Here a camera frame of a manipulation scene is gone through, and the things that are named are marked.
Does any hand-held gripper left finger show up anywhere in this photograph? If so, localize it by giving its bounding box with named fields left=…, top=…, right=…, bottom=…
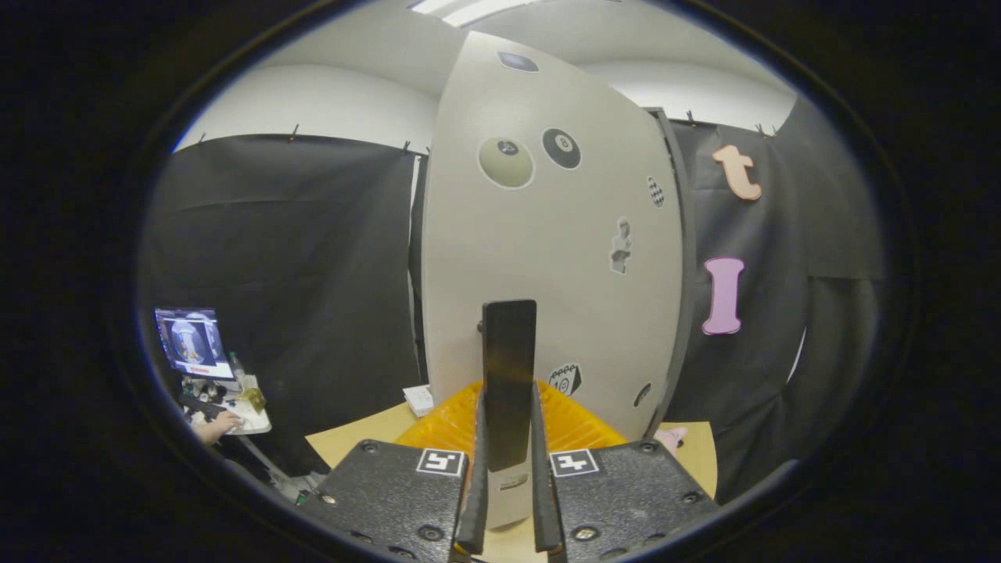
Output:
left=297, top=381, right=490, bottom=563

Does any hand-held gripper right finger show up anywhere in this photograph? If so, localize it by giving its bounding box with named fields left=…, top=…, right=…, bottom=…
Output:
left=532, top=381, right=720, bottom=563

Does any grey shoe cabinet door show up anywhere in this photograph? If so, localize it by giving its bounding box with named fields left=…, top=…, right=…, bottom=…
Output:
left=421, top=31, right=685, bottom=533

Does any cluttered white side desk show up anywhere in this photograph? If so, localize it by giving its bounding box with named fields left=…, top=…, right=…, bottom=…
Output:
left=180, top=374, right=272, bottom=436

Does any black backdrop cloth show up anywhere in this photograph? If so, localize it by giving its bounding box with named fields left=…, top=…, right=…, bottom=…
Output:
left=137, top=102, right=884, bottom=501

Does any computer monitor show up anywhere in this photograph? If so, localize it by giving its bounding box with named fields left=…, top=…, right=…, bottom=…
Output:
left=154, top=308, right=235, bottom=382

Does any large ceiling light panel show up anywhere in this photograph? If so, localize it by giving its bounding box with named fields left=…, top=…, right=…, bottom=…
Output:
left=407, top=0, right=540, bottom=28

